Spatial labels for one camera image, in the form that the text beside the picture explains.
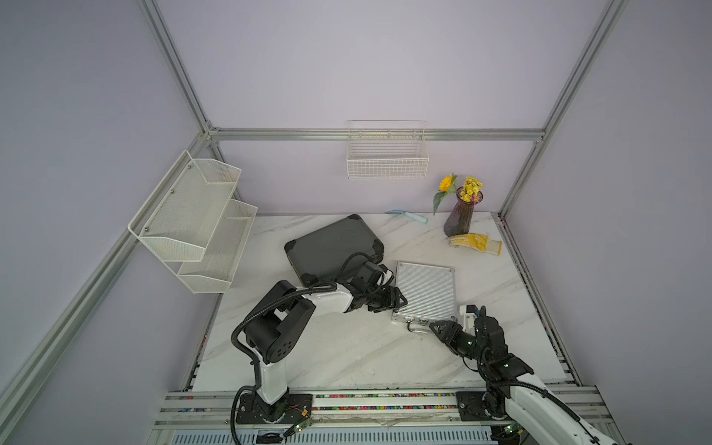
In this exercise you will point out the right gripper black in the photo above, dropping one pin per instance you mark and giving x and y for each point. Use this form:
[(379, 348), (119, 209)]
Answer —
[(451, 327)]

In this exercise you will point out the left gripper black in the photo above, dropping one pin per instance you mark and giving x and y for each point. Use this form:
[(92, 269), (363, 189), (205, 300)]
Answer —
[(392, 295)]

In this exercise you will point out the silver aluminium poker case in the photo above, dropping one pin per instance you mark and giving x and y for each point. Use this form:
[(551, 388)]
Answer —
[(430, 294)]

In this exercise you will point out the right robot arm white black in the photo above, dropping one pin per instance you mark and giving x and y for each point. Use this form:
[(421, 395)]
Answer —
[(512, 388)]

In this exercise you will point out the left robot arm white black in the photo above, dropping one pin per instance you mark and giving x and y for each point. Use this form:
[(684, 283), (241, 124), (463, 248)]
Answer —
[(272, 329)]

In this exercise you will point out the dark grey poker case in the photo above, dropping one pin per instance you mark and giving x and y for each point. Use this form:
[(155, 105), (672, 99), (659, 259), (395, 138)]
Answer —
[(319, 255)]

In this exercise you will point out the light blue plastic tool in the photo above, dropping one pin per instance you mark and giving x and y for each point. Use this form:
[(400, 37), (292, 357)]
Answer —
[(415, 217)]

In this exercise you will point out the yellow work glove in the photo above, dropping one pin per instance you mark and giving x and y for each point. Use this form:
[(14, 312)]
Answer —
[(478, 242)]

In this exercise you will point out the purple glass vase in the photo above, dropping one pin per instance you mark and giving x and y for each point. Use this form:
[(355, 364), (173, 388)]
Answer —
[(458, 223)]

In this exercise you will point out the yellow sunflower with leaf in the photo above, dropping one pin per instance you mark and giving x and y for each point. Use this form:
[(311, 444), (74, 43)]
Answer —
[(446, 187)]

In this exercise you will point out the yellow flower bunch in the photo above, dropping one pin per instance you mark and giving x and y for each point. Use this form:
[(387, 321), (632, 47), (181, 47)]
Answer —
[(470, 191)]

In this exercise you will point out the white mesh two-tier shelf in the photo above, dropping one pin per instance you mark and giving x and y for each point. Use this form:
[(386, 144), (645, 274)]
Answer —
[(195, 225)]

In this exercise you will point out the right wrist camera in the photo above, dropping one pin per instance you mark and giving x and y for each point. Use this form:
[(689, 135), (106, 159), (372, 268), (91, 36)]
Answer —
[(468, 315)]

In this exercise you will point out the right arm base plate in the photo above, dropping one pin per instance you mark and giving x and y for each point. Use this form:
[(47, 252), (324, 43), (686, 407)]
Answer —
[(481, 405)]

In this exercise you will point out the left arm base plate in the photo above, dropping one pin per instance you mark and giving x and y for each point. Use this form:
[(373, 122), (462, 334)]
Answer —
[(253, 410)]

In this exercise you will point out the white wire wall basket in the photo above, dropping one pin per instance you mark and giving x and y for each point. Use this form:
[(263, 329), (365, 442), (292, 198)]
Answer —
[(386, 150)]

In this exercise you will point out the aluminium frame rail structure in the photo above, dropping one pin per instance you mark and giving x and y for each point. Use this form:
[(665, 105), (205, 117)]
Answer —
[(32, 379)]

